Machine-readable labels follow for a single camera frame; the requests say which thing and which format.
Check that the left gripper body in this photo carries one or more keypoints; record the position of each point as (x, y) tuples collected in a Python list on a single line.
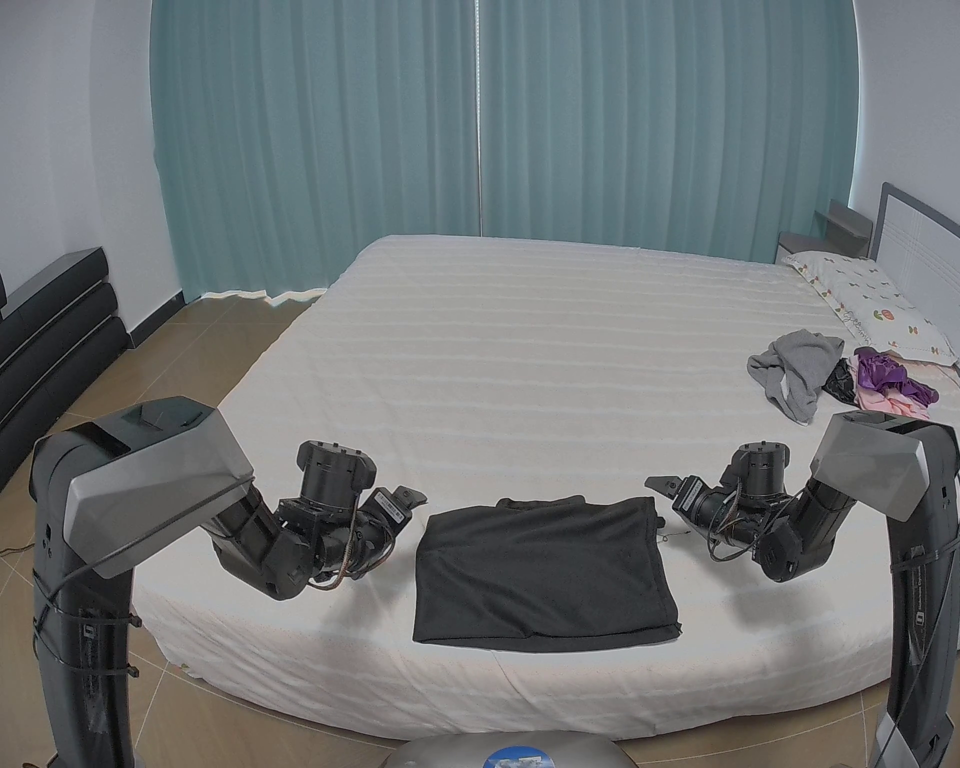
[(390, 514)]

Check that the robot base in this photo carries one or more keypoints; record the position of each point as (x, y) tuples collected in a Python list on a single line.
[(480, 752)]

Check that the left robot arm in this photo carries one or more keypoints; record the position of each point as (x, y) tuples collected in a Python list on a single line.
[(150, 472)]

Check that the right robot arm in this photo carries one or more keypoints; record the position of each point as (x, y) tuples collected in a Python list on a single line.
[(870, 457)]

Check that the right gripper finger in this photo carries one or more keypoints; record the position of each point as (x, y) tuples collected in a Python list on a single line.
[(664, 486)]

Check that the grey bedside table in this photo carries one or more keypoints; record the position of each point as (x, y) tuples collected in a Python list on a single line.
[(840, 225)]

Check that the black chest of drawers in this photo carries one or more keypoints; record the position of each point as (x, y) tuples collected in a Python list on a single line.
[(52, 337)]

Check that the grey garment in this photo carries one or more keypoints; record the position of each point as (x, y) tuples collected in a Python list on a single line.
[(799, 367)]

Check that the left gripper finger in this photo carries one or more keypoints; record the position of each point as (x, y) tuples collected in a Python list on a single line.
[(411, 496)]

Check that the black shiny garment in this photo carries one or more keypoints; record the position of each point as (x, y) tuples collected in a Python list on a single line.
[(840, 382)]

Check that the bed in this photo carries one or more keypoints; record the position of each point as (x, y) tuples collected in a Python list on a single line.
[(562, 360)]

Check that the purple garment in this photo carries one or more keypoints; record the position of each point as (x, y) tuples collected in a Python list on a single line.
[(889, 375)]

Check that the white printed pillow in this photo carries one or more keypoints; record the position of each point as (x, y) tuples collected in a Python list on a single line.
[(862, 300)]

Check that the black T-shirt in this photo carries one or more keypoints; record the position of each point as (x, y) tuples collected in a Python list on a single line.
[(540, 570)]

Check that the blue-green curtain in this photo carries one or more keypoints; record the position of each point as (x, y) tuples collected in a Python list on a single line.
[(660, 127), (315, 150)]

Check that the pink garment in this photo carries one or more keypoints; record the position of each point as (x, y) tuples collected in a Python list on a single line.
[(892, 403)]

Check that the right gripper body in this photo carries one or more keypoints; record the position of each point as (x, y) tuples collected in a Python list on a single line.
[(697, 502)]

